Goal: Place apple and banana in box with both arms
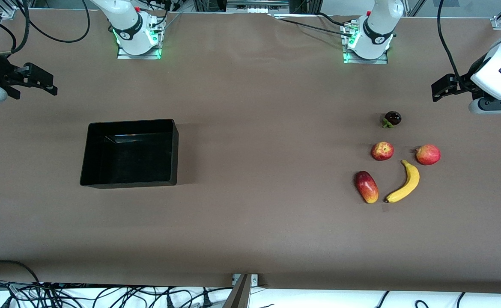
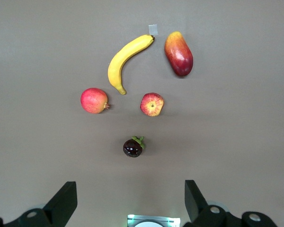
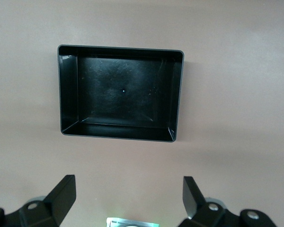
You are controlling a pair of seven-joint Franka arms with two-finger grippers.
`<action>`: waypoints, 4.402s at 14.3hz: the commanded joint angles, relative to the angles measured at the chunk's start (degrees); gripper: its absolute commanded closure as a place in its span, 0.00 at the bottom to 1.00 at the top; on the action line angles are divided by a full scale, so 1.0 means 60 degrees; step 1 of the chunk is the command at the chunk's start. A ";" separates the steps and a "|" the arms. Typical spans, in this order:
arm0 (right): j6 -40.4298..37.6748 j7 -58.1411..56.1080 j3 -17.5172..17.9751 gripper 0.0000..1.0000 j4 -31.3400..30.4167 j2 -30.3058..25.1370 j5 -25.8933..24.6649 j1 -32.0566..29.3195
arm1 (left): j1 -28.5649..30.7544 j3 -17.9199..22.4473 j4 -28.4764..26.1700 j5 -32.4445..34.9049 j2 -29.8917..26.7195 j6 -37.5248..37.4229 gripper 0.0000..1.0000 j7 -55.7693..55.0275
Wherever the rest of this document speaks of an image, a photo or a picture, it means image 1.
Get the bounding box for black looping right arm cable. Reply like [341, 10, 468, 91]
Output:
[19, 0, 91, 44]

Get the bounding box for long black table cable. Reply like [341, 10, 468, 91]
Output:
[281, 18, 352, 38]

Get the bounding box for dark purple mangosteen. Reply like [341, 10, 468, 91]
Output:
[382, 111, 402, 129]

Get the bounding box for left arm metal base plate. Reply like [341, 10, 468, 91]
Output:
[343, 21, 389, 65]

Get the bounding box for red apple with stem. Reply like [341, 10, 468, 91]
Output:
[415, 144, 441, 166]

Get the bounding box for white power strip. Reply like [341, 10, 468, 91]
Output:
[227, 0, 289, 14]

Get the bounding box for dark metal support beam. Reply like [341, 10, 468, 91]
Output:
[223, 274, 259, 308]

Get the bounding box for brown table cover sheet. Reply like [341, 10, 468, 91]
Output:
[0, 9, 501, 296]

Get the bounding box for black cable with metal plug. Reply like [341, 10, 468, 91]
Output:
[0, 6, 30, 57]

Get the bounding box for short black table cable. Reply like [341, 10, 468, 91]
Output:
[317, 12, 349, 26]

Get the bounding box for black plastic box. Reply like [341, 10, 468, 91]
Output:
[80, 119, 179, 189]

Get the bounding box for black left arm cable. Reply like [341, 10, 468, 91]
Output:
[437, 0, 465, 86]

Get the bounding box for yellow banana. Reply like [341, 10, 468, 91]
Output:
[385, 160, 420, 204]

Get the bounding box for red yellow mango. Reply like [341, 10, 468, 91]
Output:
[354, 171, 379, 204]

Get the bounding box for black arched floor cable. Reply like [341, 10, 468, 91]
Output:
[0, 260, 41, 285]

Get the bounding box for small red yellow apple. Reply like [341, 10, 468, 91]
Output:
[371, 142, 394, 161]

